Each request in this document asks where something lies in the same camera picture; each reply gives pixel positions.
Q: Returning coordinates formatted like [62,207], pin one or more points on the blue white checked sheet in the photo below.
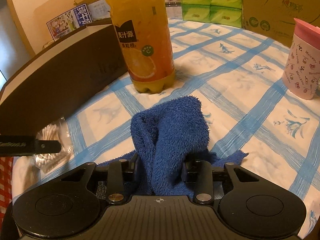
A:
[236,74]

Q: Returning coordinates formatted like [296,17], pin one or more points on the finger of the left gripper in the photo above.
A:
[17,145]

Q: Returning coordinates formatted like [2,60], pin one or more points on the blue milk carton box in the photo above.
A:
[69,21]

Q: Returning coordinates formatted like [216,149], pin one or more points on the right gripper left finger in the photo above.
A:
[130,166]

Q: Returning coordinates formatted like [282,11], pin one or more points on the green white milk carton box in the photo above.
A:
[99,10]

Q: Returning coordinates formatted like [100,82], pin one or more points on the blue terry towel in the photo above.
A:
[166,135]

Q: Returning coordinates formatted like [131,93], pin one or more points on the orange juice bottle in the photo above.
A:
[142,30]

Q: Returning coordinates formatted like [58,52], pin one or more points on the large brown cardboard box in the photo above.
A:
[276,18]

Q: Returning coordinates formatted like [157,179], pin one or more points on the pink patterned cup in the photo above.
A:
[302,72]

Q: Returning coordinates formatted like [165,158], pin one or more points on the green tissue pack stack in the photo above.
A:
[226,12]

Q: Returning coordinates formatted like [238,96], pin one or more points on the bag of cotton swabs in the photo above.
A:
[59,131]

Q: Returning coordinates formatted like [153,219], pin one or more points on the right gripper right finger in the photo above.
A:
[196,170]

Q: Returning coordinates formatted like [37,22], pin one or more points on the white product box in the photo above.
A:
[174,9]

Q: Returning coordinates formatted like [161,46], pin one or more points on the brown cardboard shoe box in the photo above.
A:
[61,78]

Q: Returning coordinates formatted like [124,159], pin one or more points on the wooden headboard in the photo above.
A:
[31,17]

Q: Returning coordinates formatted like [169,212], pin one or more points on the red white checked cloth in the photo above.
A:
[6,164]

